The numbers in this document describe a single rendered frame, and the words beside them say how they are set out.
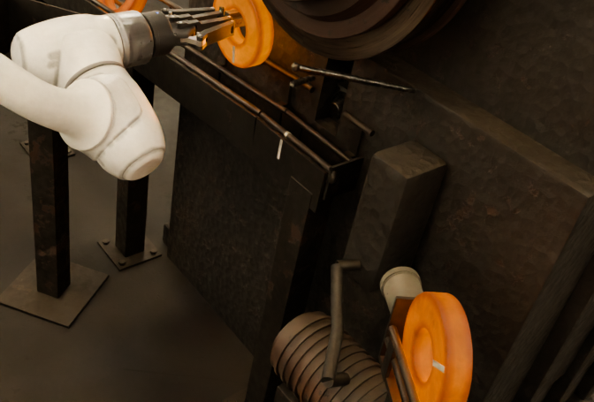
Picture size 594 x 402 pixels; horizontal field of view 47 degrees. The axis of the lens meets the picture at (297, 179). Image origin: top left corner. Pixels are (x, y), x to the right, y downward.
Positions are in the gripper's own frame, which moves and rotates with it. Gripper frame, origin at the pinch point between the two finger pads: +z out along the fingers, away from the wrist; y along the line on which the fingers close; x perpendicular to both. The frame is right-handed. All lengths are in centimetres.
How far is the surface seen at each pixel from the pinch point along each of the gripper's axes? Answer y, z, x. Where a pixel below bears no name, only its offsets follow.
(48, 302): -27, -32, -82
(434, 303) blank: 65, -18, -6
